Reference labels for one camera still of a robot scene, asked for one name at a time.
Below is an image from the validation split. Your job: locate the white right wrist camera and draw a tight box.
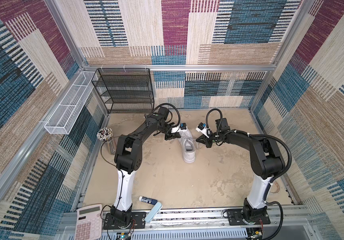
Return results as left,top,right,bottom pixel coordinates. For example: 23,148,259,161
196,123,212,138

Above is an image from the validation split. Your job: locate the black wire mesh shelf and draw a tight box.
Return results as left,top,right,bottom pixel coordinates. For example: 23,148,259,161
92,68,154,114

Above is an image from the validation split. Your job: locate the white leather sneaker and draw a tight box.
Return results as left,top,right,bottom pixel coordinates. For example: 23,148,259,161
178,130,196,164

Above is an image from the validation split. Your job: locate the cup of coloured pencils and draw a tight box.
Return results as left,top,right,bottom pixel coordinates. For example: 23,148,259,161
97,127,117,155

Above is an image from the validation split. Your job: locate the white wire mesh basket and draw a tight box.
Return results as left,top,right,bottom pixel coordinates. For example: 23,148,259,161
44,72,94,135

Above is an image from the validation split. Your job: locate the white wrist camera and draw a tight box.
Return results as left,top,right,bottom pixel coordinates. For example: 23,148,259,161
196,123,212,138
171,123,187,134

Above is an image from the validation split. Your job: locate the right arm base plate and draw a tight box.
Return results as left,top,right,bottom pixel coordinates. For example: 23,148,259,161
224,207,271,226

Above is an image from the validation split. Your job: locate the black corrugated right cable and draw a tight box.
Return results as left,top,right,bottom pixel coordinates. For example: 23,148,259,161
246,133,293,240

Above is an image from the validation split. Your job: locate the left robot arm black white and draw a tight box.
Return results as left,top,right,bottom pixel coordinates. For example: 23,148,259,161
110,103,181,227

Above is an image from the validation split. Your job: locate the clear tape roll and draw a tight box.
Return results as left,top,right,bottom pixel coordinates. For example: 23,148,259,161
270,181,281,194

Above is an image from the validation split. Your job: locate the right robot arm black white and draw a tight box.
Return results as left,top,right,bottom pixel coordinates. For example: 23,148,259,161
196,119,286,225

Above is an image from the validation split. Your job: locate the pink desk calculator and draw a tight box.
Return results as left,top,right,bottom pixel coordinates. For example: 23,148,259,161
74,204,103,240

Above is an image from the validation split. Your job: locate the blue white glue stick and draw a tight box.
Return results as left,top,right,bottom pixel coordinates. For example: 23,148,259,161
139,196,158,205

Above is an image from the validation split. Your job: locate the thin black left cable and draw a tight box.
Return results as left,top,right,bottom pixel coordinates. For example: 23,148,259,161
100,140,124,240

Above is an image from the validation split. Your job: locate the light blue eraser block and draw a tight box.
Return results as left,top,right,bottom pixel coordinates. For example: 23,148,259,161
144,202,162,223

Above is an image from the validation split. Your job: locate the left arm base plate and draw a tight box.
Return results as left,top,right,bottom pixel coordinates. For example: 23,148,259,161
103,212,146,230

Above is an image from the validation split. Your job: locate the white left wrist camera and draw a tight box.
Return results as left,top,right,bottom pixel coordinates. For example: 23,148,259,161
171,123,187,134

